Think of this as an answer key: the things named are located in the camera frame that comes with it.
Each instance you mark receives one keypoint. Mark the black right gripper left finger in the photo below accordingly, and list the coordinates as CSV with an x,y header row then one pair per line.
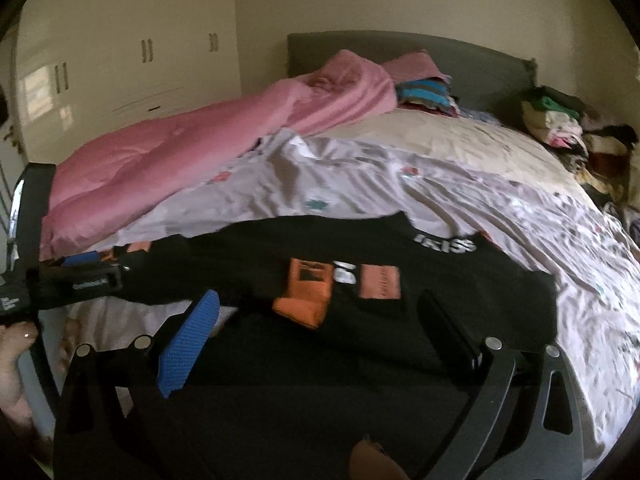
x,y
113,421

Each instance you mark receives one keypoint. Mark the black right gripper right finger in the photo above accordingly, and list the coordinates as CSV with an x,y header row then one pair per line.
x,y
523,421

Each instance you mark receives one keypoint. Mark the black printed t-shirt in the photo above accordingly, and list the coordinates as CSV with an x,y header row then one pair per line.
x,y
344,349

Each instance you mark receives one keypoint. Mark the mixed folded clothes pile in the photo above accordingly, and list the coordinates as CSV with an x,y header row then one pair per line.
x,y
600,152

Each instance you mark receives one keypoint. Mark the striped folded clothes stack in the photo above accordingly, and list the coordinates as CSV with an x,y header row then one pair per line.
x,y
429,94

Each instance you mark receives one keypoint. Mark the person's left hand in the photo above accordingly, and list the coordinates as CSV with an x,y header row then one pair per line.
x,y
16,339

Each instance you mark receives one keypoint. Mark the pink quilt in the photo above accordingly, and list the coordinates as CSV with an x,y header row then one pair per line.
x,y
112,180

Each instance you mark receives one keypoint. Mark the cream wardrobe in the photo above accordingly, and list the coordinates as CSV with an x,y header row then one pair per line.
x,y
84,68

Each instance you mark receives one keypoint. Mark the light printed bed sheet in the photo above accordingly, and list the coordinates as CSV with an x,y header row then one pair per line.
x,y
451,176

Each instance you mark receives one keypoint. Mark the dark grey headboard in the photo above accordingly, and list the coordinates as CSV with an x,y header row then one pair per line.
x,y
482,78

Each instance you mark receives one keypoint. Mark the pink pillow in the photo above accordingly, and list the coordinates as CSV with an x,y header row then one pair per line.
x,y
414,66

